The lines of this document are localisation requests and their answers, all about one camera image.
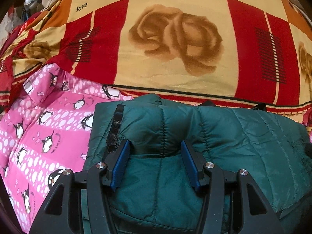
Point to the checkered rose print blanket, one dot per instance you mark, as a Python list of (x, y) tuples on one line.
[(182, 41)]

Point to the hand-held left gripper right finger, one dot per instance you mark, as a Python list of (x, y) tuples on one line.
[(191, 165)]

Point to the red plaid ruffled cloth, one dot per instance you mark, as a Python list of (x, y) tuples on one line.
[(11, 41)]

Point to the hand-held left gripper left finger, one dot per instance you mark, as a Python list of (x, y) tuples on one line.
[(119, 165)]

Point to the pink penguin print quilt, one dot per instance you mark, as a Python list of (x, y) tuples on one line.
[(43, 131)]

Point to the green puffer jacket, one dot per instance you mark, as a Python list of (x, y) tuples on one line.
[(231, 146)]

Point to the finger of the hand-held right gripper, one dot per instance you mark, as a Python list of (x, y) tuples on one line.
[(308, 157)]

